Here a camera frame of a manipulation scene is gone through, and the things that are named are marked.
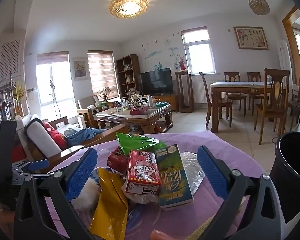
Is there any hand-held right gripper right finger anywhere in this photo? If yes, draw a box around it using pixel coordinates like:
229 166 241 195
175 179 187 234
197 145 287 240

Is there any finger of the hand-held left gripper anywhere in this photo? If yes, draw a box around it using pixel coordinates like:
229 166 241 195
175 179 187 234
12 159 56 179

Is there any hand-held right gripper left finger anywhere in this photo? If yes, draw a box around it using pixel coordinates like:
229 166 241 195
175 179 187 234
14 147 98 240

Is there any silver foil wrapper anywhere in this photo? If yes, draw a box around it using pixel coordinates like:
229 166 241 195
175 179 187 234
181 151 206 195

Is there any white fluffy tissue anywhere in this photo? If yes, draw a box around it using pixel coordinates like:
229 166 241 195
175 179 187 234
75 177 102 212

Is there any red snack packet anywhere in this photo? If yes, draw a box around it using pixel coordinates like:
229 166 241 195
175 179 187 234
107 146 129 172

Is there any green milk carton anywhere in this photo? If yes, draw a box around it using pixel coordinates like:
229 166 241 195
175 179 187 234
155 144 194 209

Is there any yellow pouch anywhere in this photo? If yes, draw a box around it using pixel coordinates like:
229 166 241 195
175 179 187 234
89 167 129 240

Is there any red milk carton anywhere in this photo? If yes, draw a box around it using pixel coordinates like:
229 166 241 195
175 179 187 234
125 149 162 195

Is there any green snack packet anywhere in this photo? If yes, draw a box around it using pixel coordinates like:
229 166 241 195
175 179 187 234
115 131 168 157

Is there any black trash bin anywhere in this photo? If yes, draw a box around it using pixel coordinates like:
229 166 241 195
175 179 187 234
269 131 300 224

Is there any person's right hand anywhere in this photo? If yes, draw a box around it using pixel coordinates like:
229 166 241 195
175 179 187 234
151 229 172 240

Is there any wooden sofa with cushions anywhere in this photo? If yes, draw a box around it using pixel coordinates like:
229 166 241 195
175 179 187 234
16 115 129 170

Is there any purple tablecloth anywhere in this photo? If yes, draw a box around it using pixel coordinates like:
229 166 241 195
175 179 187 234
44 131 268 240

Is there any red cushion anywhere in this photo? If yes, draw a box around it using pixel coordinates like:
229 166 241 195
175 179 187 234
42 121 69 150

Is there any blue cloth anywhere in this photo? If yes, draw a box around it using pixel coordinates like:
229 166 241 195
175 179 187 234
65 127 115 147

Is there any rack with bottles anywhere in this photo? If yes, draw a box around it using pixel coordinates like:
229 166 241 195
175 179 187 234
0 77 28 130

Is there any wooden armchair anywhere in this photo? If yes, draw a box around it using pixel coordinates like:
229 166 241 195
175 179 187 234
77 95 115 128

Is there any wooden coffee table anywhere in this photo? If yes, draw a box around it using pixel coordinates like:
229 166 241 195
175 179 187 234
96 104 173 133

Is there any vase of dry branches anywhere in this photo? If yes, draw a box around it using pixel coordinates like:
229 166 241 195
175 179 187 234
97 87 111 103

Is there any white radiator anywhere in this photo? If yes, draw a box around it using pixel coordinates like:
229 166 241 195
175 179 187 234
193 81 212 103

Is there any glass balcony door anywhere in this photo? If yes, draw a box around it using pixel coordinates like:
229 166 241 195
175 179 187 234
36 52 75 120

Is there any wooden television cabinet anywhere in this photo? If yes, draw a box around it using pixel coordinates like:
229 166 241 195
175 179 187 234
150 94 179 112

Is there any wooden dining table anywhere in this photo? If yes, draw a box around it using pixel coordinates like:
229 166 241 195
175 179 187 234
210 81 288 133

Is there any tall wooden plant stand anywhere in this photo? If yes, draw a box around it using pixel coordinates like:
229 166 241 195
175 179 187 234
174 70 194 113

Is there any white lattice cabinet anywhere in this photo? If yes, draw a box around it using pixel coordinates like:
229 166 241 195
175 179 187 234
0 34 27 80

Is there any brown striped window blind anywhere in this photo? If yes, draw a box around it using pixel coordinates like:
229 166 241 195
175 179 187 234
87 50 120 99

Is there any sunflower painting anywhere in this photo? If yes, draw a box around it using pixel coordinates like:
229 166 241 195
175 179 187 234
72 58 89 80

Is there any wooden bookshelf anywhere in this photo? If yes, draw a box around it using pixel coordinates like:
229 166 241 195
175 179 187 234
115 54 142 100

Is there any black television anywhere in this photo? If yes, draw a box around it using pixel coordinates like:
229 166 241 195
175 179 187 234
139 67 174 96

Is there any white framed window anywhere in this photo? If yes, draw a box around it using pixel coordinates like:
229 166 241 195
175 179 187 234
181 27 217 75

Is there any white standing air conditioner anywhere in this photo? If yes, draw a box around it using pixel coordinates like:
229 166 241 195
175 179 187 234
279 40 290 70

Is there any framed floral picture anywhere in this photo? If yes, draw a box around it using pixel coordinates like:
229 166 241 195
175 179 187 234
233 26 269 50

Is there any round crystal ceiling lamp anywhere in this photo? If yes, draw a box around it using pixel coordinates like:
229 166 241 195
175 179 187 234
109 0 149 18

